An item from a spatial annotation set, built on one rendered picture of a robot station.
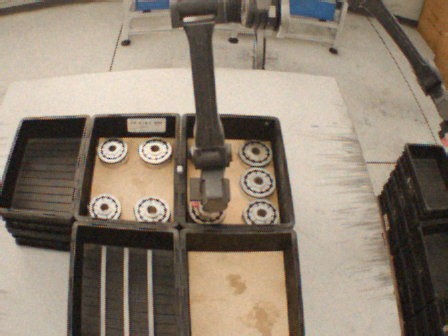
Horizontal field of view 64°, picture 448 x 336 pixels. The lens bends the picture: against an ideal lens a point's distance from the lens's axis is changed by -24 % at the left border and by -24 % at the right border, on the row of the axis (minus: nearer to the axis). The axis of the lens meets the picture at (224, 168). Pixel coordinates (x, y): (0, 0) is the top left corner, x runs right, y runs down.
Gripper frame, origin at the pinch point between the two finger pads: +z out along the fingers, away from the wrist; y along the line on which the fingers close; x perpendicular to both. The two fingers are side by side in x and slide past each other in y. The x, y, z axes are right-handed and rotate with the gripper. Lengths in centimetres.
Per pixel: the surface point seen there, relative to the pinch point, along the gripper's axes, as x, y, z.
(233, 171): 15.0, 8.6, 5.3
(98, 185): 8.9, -32.9, 5.2
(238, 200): 4.6, 9.3, 4.6
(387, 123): 118, 138, 95
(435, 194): 25, 118, 39
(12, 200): 1, -66, 5
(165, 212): -1.4, -11.4, 1.4
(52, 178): 11, -51, 6
